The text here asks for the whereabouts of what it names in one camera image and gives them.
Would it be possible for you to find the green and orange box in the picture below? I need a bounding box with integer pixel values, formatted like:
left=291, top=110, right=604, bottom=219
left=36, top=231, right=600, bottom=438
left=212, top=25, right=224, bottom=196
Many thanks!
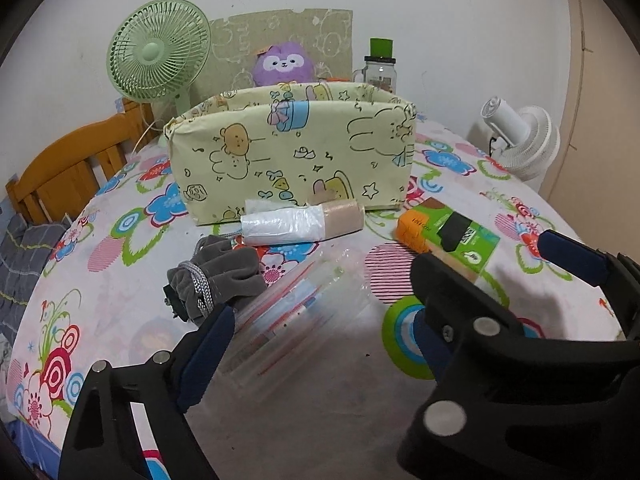
left=395, top=199, right=501, bottom=281

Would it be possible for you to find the glass jar with green lid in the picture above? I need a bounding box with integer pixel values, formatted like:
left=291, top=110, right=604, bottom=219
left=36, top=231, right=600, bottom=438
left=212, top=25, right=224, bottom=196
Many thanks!
left=354, top=37, right=399, bottom=95

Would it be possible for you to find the small black clip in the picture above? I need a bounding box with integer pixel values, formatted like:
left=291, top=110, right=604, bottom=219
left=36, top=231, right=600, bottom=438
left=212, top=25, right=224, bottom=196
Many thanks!
left=162, top=284, right=189, bottom=321

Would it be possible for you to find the grey drawstring pouch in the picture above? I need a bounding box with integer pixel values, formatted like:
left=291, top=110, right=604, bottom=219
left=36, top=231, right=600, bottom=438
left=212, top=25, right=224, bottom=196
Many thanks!
left=166, top=235, right=266, bottom=326

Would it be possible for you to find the wooden bed headboard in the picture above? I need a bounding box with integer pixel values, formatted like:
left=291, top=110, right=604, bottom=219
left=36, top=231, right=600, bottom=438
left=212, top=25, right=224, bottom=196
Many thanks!
left=6, top=100, right=166, bottom=226

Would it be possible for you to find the white standing fan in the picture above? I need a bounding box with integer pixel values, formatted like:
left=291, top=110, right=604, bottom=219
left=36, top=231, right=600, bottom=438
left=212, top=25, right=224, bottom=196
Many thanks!
left=467, top=95, right=561, bottom=181

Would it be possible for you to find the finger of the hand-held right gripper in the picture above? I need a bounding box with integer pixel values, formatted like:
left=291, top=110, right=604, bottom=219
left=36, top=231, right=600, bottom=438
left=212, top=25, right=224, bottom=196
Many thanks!
left=537, top=230, right=610, bottom=289

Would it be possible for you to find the purple plush toy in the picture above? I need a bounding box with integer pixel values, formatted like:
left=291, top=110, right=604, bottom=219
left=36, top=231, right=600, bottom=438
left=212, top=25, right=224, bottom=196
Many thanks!
left=251, top=42, right=317, bottom=87

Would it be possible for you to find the green desk fan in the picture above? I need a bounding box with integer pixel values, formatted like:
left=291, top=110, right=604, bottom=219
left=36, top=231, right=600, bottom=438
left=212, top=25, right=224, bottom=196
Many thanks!
left=109, top=1, right=212, bottom=136

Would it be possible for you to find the floral tablecloth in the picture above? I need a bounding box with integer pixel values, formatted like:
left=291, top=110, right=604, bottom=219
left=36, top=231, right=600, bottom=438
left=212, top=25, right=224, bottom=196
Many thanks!
left=5, top=110, right=631, bottom=480

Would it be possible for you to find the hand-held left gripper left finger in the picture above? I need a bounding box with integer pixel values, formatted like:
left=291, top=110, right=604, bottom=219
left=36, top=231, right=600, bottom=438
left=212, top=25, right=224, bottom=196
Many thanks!
left=57, top=305, right=236, bottom=480

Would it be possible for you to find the grey plaid blanket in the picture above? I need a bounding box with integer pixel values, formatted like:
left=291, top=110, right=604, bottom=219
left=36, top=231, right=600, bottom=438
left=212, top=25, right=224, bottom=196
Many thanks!
left=0, top=212, right=68, bottom=346

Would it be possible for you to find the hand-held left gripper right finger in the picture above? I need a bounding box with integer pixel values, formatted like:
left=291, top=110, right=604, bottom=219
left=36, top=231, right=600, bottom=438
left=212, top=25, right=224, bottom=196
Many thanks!
left=397, top=252, right=640, bottom=480

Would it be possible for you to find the clear bag of straws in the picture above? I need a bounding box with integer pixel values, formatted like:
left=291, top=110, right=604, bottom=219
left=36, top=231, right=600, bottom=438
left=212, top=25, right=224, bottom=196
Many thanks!
left=220, top=250, right=381, bottom=376

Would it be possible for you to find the beige door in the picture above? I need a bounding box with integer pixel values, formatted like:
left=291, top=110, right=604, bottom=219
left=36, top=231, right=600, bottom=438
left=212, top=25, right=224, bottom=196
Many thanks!
left=545, top=0, right=640, bottom=211

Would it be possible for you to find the yellow cartoon print box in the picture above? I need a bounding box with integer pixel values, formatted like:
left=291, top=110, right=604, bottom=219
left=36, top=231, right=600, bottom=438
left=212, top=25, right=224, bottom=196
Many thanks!
left=165, top=80, right=417, bottom=226

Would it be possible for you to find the roll of plastic bags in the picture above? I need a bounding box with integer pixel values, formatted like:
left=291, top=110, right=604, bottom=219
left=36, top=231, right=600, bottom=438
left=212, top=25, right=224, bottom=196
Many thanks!
left=240, top=199, right=364, bottom=247

